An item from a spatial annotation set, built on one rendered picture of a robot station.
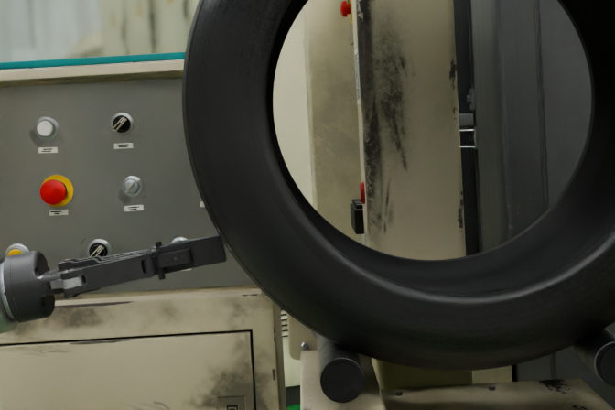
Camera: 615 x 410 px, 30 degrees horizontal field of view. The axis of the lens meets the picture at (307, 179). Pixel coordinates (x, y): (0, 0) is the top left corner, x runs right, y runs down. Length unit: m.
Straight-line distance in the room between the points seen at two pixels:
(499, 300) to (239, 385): 0.74
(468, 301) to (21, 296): 0.47
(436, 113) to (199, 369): 0.58
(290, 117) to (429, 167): 3.15
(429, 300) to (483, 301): 0.05
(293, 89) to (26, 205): 2.88
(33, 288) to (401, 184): 0.52
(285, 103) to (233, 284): 2.85
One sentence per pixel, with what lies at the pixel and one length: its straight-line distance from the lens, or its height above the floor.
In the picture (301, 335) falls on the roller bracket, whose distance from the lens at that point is 1.52.
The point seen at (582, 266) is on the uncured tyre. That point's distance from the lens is 1.18.
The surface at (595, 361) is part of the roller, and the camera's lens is 1.22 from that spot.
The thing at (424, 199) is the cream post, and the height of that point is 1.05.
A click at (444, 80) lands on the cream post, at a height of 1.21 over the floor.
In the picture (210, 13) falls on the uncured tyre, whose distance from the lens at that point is 1.17.
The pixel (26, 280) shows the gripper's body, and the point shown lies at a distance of 1.27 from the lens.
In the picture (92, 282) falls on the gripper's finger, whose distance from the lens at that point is 1.24.
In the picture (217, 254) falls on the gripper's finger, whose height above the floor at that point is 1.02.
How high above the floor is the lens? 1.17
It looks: 3 degrees down
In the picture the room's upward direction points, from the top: 3 degrees counter-clockwise
